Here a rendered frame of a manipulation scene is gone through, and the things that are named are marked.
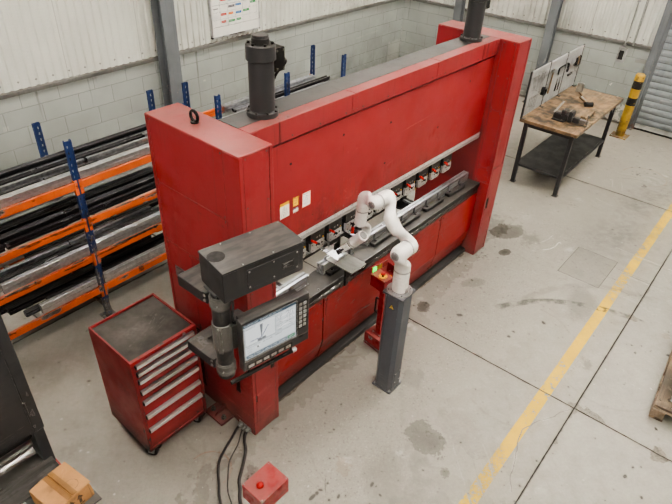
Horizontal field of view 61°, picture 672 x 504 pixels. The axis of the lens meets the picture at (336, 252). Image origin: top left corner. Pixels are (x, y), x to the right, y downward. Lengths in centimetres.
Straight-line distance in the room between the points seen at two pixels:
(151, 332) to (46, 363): 165
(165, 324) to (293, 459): 136
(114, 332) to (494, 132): 388
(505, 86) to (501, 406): 287
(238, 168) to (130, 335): 148
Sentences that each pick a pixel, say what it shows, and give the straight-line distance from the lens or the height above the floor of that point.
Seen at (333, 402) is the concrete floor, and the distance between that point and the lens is 478.
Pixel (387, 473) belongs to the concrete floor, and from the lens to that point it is 443.
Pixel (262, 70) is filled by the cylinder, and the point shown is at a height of 259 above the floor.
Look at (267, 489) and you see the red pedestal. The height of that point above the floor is 80.
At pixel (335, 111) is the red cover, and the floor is 223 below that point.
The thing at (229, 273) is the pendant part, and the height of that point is 194.
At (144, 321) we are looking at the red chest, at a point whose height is 98.
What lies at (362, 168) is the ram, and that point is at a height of 167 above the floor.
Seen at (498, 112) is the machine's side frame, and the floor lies 164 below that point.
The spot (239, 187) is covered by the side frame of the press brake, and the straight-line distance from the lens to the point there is 317.
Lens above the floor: 365
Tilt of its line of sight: 35 degrees down
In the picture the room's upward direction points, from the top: 3 degrees clockwise
